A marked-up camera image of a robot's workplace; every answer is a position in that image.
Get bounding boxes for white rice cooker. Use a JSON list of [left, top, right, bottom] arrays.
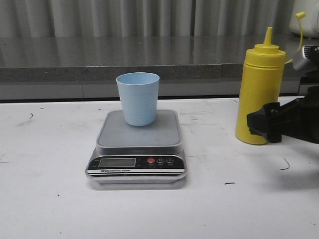
[[289, 0, 319, 38]]

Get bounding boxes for light blue plastic cup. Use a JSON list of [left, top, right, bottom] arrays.
[[116, 72, 160, 126]]

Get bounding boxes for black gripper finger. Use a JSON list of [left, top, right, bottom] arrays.
[[247, 98, 306, 143], [292, 45, 319, 74]]

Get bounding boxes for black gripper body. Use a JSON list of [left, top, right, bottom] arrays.
[[281, 86, 319, 144]]

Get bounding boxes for grey stone countertop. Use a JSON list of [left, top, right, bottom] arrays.
[[0, 34, 319, 102]]

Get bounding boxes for yellow squeeze bottle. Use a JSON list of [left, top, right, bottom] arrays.
[[235, 27, 292, 145]]

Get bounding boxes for silver digital kitchen scale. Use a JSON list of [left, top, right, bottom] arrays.
[[85, 110, 187, 184]]

